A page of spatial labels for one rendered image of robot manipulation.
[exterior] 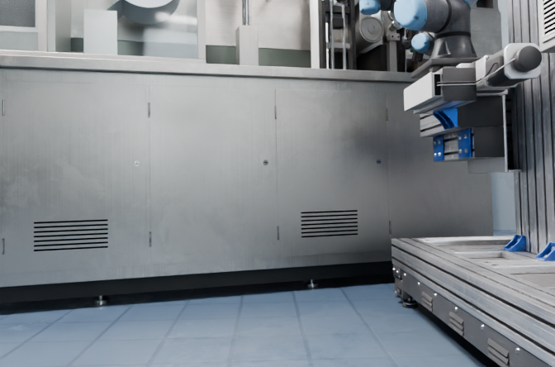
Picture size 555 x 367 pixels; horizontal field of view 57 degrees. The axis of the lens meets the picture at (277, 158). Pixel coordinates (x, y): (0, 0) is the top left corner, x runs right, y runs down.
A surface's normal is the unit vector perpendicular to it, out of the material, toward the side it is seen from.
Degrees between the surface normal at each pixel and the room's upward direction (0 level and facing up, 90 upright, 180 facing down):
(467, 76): 90
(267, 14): 90
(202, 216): 90
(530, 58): 90
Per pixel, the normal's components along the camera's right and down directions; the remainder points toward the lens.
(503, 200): 0.03, -0.04
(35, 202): 0.27, -0.04
